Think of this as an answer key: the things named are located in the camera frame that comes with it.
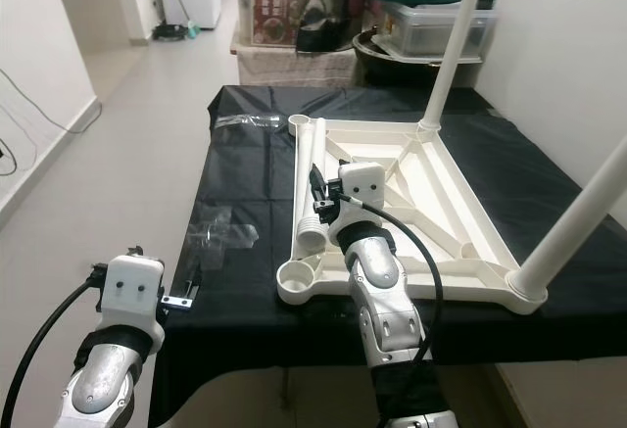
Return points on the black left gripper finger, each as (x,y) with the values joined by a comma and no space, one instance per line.
(132,250)
(191,276)

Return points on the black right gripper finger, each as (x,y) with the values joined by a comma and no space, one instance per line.
(316,191)

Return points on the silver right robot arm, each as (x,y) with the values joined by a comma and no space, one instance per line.
(377,301)

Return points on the crumpled clear tape patch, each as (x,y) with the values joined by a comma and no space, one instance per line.
(225,227)

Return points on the black tablecloth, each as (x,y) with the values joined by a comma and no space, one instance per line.
(255,173)

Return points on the long clear tape strip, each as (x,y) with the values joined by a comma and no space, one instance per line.
(250,122)

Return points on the white plastic table top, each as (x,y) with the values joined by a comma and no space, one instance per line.
(441,213)

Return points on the patterned bench cloth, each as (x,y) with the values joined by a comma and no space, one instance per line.
(289,68)

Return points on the black round basin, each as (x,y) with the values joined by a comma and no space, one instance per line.
(392,68)

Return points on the orange lid storage box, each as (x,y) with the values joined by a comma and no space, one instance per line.
(274,7)

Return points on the clear plastic container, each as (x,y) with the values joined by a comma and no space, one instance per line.
(426,28)

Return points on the floor mop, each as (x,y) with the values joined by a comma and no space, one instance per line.
(171,31)

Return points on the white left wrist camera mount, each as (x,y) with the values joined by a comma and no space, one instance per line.
(135,286)

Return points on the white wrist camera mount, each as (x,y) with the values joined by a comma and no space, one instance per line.
(361,181)
(135,286)

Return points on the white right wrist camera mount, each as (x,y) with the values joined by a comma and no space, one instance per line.
(361,181)

